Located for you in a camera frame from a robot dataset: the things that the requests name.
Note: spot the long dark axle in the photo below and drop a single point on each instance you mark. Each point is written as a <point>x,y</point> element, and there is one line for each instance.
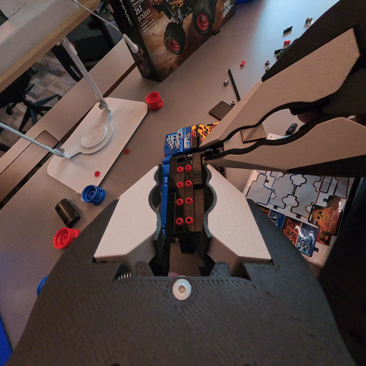
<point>234,84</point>

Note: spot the blue bin with tag label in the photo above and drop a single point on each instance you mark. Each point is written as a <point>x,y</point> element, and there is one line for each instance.
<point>4,343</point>

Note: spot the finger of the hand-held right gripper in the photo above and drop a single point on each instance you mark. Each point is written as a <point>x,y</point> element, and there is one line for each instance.
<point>314,145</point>
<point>300,74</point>

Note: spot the black tube connector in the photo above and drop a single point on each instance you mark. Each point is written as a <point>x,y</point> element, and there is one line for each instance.
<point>291,129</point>

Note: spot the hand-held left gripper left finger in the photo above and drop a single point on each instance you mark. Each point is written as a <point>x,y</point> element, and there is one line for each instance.
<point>125,226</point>

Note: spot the black connector pin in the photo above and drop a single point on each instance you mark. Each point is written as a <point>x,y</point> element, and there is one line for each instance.
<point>278,52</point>
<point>288,29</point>

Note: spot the white book stand base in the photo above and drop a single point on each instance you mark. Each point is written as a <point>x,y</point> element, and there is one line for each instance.
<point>120,123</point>

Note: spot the wooden book stand tray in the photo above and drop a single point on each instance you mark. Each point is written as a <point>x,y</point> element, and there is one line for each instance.
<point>43,28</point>

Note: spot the black blue brick truck model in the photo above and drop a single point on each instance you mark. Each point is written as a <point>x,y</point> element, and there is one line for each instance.
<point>185,194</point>

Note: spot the black dotted mat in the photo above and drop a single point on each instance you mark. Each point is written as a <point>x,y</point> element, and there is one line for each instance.
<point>343,257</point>

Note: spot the small grey bush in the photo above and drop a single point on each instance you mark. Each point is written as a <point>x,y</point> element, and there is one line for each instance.
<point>308,22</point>

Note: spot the black connector block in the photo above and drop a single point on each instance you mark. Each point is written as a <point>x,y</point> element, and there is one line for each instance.
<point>67,213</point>

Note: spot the monster truck set box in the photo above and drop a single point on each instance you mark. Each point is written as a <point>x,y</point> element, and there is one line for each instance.
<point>177,28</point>

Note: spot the blue wheel hub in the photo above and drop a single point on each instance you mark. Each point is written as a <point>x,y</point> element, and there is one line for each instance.
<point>93,194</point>
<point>43,286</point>

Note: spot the red wheel hub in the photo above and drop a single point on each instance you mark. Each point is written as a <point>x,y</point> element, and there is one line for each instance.
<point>65,238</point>
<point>154,100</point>

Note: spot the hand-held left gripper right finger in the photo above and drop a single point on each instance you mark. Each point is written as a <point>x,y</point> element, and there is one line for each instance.
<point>237,226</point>

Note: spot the sticker sheet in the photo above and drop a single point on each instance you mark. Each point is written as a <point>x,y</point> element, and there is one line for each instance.
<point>300,200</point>

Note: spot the black office chair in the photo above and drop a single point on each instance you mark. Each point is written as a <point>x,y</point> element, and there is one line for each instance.
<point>28,97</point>

